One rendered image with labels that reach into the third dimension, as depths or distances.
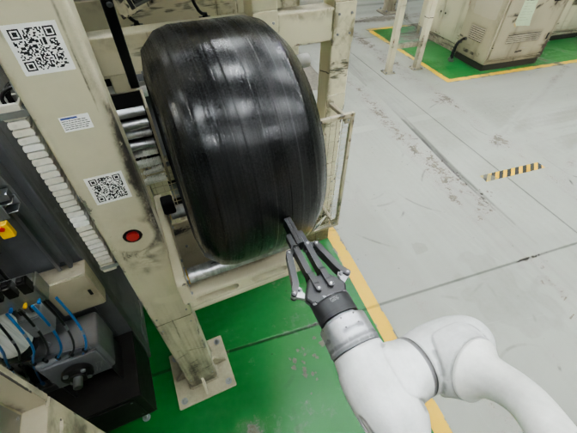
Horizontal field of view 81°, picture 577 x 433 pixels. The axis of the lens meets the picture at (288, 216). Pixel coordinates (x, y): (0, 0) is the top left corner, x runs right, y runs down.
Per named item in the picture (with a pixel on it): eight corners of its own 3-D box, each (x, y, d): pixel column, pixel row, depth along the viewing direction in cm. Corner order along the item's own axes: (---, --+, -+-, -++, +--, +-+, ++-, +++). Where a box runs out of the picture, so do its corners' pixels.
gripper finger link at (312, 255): (328, 286, 62) (335, 283, 63) (303, 239, 68) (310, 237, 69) (325, 295, 65) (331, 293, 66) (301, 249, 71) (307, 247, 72)
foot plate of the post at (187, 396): (180, 411, 152) (178, 408, 149) (169, 356, 169) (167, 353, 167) (236, 385, 160) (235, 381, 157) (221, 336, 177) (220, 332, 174)
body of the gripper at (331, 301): (365, 302, 59) (338, 259, 64) (322, 321, 56) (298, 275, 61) (355, 319, 65) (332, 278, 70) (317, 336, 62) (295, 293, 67)
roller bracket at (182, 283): (184, 306, 95) (176, 287, 88) (160, 215, 120) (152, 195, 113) (196, 301, 96) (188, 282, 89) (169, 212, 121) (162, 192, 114)
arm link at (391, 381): (322, 372, 59) (381, 344, 64) (370, 472, 51) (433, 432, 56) (340, 350, 51) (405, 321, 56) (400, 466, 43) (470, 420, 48)
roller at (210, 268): (185, 279, 93) (181, 266, 95) (188, 288, 96) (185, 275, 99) (299, 239, 103) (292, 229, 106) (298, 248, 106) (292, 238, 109)
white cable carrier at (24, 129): (103, 272, 91) (-6, 107, 57) (102, 259, 94) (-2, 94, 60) (121, 267, 92) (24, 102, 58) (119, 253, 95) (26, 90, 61)
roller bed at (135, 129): (116, 196, 120) (79, 120, 99) (112, 173, 129) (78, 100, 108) (172, 181, 126) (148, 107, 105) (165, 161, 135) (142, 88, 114)
